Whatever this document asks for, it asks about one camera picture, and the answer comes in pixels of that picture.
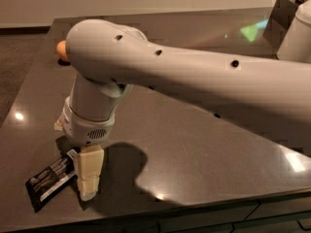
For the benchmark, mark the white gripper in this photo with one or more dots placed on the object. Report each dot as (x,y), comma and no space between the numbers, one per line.
(86,129)

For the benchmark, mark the black chocolate rxbar wrapper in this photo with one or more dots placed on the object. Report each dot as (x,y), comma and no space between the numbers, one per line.
(49,182)

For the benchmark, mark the dark box in corner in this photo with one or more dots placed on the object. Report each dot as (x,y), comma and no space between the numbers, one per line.
(280,20)

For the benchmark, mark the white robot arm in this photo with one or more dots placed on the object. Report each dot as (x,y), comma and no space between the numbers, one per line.
(264,94)

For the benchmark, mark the orange fruit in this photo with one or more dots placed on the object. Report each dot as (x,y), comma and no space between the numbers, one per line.
(61,51)

